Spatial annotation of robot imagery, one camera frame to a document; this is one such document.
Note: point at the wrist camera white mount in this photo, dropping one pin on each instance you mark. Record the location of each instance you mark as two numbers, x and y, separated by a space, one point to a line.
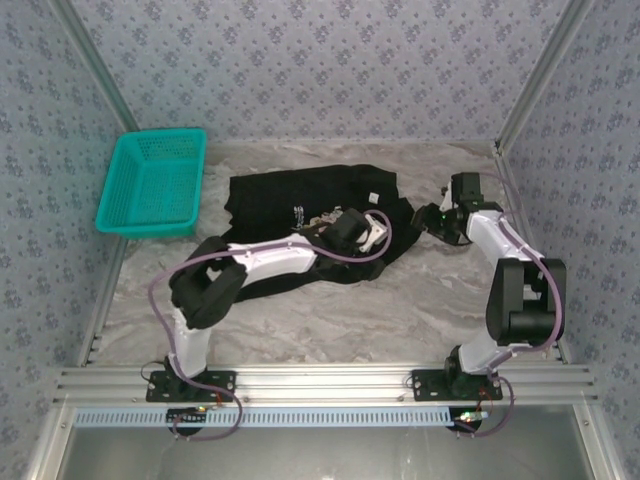
375 235
446 197

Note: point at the aluminium corner post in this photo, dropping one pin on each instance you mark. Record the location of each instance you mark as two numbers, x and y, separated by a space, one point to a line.
102 67
546 65

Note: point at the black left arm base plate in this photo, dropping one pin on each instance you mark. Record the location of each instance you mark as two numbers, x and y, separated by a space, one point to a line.
222 387

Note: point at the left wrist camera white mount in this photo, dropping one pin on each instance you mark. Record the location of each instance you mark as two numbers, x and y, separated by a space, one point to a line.
375 235

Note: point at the small black controller board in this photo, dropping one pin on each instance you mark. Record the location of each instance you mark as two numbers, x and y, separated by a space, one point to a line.
470 416
185 416

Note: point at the teal plastic mesh basket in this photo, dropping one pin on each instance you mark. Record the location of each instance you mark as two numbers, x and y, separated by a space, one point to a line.
150 190

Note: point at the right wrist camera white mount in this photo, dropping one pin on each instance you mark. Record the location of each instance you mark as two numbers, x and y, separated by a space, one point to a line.
446 197

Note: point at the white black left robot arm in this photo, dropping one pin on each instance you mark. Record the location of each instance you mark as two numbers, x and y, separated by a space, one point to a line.
275 255

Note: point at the wide aluminium frame rail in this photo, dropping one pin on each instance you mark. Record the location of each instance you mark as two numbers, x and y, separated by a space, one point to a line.
320 385

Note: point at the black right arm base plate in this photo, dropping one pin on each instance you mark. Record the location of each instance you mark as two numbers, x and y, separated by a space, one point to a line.
425 385

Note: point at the aluminium table side rail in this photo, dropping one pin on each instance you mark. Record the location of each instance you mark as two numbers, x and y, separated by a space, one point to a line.
514 200
100 310

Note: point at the grey metal panel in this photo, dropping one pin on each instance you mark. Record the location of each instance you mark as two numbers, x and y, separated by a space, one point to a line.
320 455

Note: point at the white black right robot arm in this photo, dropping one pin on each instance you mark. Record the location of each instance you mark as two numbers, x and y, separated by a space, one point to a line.
485 235

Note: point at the black floral print t-shirt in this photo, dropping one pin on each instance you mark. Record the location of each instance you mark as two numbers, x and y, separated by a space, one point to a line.
280 195

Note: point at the aluminium frame bar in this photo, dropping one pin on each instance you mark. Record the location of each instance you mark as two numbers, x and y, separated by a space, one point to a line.
50 445
592 440

